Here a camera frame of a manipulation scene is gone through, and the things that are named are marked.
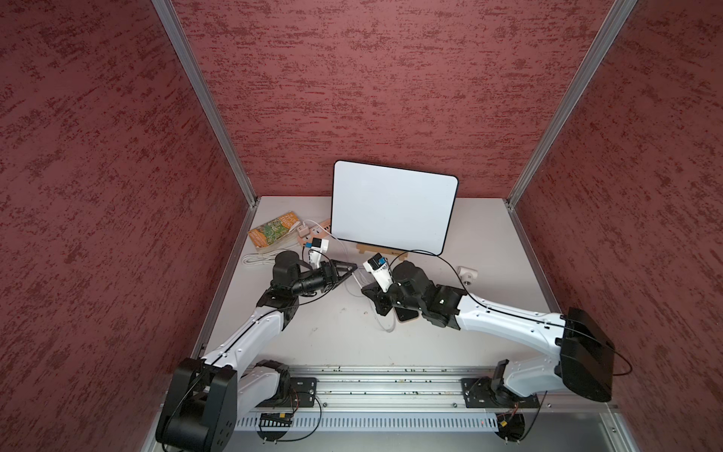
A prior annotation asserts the pink power strip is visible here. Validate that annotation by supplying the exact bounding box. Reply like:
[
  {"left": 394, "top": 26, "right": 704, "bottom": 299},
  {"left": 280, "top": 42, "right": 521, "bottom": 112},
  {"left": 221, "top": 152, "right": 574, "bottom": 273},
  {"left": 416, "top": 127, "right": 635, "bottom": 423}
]
[{"left": 297, "top": 218, "right": 331, "bottom": 246}]

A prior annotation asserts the white coiled power cord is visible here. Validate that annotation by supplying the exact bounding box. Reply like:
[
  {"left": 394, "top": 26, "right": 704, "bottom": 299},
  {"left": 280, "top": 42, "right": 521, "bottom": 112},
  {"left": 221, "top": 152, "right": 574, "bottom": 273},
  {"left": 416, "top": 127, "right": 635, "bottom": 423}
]
[{"left": 243, "top": 249, "right": 284, "bottom": 269}]

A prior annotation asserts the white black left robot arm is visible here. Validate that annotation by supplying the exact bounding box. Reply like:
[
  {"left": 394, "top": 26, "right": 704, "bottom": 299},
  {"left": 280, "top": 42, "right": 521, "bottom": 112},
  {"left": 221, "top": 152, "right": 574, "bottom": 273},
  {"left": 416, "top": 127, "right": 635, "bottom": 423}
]
[{"left": 156, "top": 250, "right": 358, "bottom": 451}]

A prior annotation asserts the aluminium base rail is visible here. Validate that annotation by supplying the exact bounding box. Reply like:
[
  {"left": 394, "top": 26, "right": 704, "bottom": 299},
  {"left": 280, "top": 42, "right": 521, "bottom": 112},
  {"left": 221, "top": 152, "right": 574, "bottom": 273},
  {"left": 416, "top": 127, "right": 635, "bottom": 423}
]
[{"left": 236, "top": 363, "right": 617, "bottom": 414}]

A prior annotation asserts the wooden board stand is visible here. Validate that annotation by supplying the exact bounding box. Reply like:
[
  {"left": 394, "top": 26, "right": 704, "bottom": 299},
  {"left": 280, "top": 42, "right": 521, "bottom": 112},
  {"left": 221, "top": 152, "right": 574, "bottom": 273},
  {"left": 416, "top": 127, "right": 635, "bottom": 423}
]
[{"left": 356, "top": 243, "right": 407, "bottom": 261}]

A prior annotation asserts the small white tape roll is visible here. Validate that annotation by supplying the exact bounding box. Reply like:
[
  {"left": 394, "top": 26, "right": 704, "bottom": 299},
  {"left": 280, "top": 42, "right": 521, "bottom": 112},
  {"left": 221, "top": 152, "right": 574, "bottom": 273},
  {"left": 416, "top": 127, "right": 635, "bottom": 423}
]
[{"left": 458, "top": 266, "right": 478, "bottom": 286}]

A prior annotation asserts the aluminium right corner post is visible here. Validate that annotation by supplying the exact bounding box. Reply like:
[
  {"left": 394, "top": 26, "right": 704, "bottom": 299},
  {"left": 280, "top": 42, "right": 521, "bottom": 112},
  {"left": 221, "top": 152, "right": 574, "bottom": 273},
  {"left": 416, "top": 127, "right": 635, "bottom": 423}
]
[{"left": 506, "top": 0, "right": 638, "bottom": 212}]

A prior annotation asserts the orange paperback book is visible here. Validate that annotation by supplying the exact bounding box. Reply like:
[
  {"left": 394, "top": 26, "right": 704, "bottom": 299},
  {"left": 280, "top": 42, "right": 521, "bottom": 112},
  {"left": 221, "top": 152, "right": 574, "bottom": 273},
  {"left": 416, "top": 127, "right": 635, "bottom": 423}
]
[{"left": 248, "top": 211, "right": 301, "bottom": 252}]

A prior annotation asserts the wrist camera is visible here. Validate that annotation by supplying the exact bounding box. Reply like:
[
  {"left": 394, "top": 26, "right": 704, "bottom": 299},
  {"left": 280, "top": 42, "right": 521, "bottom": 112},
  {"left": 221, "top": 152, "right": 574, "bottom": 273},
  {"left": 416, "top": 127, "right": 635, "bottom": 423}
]
[
  {"left": 363, "top": 252, "right": 393, "bottom": 293},
  {"left": 307, "top": 237, "right": 329, "bottom": 269}
]

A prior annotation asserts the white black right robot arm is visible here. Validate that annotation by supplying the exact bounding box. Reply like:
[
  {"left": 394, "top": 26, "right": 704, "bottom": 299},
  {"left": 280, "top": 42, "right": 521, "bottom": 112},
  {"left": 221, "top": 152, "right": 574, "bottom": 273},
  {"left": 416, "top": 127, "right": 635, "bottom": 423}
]
[{"left": 361, "top": 254, "right": 619, "bottom": 408}]

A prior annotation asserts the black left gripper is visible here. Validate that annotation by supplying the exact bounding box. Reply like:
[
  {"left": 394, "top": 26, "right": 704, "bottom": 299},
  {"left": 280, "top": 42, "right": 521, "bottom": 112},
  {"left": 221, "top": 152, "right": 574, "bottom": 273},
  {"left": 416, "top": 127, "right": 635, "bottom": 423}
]
[{"left": 291, "top": 259, "right": 357, "bottom": 295}]

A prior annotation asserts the black phone pink case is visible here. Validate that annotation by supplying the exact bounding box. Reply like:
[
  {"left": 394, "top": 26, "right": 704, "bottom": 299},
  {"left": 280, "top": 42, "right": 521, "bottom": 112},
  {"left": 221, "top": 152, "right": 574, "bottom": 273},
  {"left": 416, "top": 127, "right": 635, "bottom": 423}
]
[{"left": 395, "top": 307, "right": 419, "bottom": 323}]

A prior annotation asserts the aluminium left corner post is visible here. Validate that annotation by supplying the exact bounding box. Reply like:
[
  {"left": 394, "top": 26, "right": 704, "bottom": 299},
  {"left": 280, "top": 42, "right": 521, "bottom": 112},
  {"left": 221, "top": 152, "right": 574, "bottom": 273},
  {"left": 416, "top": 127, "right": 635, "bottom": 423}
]
[{"left": 152, "top": 0, "right": 257, "bottom": 208}]

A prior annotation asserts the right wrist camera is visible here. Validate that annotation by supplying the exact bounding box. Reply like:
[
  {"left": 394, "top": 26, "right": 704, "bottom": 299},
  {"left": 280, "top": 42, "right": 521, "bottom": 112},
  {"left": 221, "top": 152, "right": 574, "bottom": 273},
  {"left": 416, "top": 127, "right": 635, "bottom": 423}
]
[{"left": 363, "top": 252, "right": 393, "bottom": 293}]

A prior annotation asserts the aluminium corner post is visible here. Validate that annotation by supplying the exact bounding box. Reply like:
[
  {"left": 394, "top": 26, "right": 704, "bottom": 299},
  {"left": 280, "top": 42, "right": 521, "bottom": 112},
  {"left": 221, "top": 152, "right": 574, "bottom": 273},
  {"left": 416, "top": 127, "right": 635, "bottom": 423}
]
[
  {"left": 152, "top": 0, "right": 257, "bottom": 208},
  {"left": 506, "top": 0, "right": 638, "bottom": 212}
]

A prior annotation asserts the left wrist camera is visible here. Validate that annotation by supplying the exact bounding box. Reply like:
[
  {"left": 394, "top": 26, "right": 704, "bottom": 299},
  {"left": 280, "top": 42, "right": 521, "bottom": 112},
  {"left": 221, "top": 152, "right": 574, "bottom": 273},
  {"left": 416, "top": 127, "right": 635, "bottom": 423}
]
[{"left": 307, "top": 237, "right": 329, "bottom": 269}]

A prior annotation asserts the white board black frame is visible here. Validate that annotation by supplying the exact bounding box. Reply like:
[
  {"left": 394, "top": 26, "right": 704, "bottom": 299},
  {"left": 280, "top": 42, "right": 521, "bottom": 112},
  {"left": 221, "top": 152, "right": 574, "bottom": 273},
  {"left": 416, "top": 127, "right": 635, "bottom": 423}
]
[{"left": 331, "top": 160, "right": 459, "bottom": 255}]

